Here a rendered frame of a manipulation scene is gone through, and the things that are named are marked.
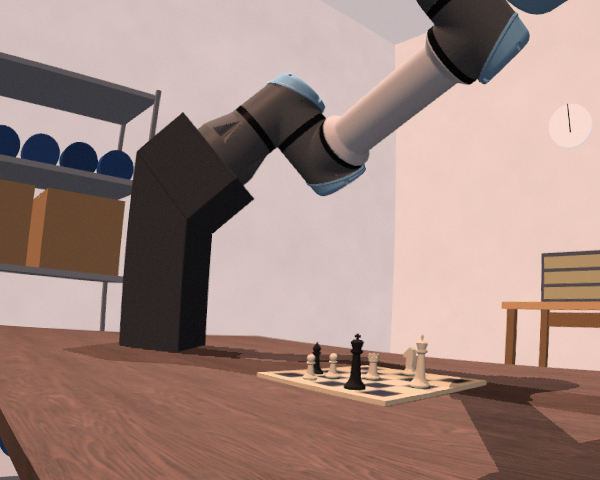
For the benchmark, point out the cream and black chessboard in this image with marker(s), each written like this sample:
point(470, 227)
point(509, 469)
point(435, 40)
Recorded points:
point(391, 389)

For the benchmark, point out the white chess rook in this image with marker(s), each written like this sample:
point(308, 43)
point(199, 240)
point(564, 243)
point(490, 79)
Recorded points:
point(372, 371)

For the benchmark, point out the white chess piece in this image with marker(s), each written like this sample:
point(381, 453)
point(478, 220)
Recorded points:
point(411, 357)
point(420, 380)

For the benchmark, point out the white pawn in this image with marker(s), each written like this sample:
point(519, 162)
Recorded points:
point(310, 375)
point(332, 370)

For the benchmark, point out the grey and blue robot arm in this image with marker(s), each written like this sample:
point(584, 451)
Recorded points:
point(471, 39)

